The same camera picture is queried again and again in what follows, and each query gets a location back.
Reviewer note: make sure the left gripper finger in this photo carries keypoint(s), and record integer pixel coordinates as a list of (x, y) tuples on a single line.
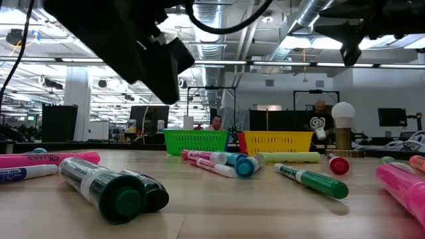
[(166, 76)]

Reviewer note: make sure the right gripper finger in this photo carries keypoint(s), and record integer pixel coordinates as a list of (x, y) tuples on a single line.
[(350, 36), (355, 11)]

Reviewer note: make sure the slim red Expo marker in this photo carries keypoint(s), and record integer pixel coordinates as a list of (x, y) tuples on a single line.
[(216, 167)]

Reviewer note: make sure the black cap white marker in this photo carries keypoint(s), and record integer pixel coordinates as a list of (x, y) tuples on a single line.
[(154, 196)]

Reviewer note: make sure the red cap white marker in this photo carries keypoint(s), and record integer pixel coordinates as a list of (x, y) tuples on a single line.
[(338, 165)]

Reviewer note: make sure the thick dark green marker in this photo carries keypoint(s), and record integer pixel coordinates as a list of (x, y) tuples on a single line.
[(113, 196)]

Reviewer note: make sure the slim green marker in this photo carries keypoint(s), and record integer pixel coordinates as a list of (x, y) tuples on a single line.
[(318, 182)]

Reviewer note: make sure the slim white blue-label pen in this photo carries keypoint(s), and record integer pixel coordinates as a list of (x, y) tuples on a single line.
[(33, 172)]

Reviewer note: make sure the pink highlighter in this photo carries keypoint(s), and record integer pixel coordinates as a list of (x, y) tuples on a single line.
[(405, 189), (40, 159)]

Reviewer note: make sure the black monitor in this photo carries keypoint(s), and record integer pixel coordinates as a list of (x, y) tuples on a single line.
[(391, 117), (156, 114)]

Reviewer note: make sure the white wipes canister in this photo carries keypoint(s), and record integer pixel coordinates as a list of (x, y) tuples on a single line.
[(132, 126), (160, 126)]

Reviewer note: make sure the white paper towel roll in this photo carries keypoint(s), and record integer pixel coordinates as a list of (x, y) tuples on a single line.
[(188, 123)]

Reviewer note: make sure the person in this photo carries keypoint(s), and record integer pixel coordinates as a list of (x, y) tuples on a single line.
[(318, 121), (217, 123)]

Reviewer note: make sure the green plastic basket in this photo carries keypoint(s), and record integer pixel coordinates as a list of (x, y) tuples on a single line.
[(196, 141)]

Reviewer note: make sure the white pillar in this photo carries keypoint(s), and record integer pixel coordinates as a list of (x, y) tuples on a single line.
[(77, 99)]

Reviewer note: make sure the white bulb lamp brass base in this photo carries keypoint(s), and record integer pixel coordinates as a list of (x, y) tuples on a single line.
[(343, 113)]

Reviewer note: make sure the red plastic basket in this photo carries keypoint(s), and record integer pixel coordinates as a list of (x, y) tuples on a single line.
[(241, 142)]

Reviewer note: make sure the black cabinet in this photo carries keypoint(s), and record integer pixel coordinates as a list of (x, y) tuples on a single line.
[(59, 123)]

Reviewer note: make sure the black partition panel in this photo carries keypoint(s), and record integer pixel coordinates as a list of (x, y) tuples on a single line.
[(282, 119)]

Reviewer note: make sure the light blue white-label marker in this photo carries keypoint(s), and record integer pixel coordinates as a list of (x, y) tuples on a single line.
[(245, 167)]

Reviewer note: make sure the yellow plastic basket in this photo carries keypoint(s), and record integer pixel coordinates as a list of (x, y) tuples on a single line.
[(279, 142)]

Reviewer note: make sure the green cap white-label marker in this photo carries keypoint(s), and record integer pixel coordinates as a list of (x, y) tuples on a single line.
[(388, 160)]

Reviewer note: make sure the light green highlighter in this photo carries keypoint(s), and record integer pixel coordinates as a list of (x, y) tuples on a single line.
[(292, 157)]

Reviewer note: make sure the blue highlighter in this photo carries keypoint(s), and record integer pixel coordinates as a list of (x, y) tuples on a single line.
[(37, 150)]

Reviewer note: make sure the orange highlighter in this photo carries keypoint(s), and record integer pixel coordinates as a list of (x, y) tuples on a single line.
[(419, 162)]

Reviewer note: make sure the silver ventilation duct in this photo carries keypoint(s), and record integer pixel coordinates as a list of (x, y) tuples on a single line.
[(207, 46), (308, 13)]

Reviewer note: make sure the black stand frame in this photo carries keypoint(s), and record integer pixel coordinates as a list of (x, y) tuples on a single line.
[(315, 91)]

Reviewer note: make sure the black ceiling camera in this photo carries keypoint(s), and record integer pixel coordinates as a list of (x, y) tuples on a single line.
[(14, 36)]

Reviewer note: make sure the black aluminium table frame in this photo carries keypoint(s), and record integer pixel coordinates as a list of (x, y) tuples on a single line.
[(99, 146)]

